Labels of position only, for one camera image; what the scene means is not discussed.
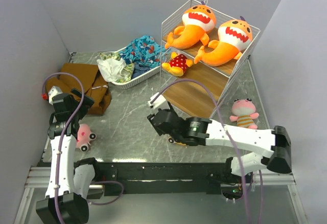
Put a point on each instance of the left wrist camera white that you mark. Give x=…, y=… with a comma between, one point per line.
x=54, y=91

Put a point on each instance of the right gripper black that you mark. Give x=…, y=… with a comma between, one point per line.
x=159, y=131

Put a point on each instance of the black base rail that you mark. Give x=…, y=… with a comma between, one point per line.
x=157, y=178

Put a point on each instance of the blue patterned cloth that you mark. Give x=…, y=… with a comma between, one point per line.
x=144, y=53

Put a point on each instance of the white laundry basket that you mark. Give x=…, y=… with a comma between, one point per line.
x=166, y=56

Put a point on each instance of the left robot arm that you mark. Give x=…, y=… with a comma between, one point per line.
x=65, y=198

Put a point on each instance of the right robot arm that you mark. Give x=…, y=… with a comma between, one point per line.
x=256, y=149

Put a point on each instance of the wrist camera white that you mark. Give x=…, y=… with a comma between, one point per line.
x=158, y=102
x=54, y=91

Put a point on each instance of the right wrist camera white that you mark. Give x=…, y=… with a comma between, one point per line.
x=158, y=102

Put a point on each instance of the pink frog plush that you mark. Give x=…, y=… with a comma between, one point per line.
x=244, y=113
x=84, y=137

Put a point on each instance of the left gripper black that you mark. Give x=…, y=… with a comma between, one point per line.
x=86, y=104

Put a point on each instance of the brown garment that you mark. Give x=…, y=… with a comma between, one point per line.
x=93, y=83

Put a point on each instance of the white wire wooden shelf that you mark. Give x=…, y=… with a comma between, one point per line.
x=192, y=94

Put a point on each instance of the yellow frog plush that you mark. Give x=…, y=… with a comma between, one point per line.
x=178, y=64
x=173, y=141

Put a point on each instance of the white green cloth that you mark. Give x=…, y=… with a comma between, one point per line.
x=113, y=68

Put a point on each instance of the large orange shark plush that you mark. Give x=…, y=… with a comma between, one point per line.
x=198, y=21

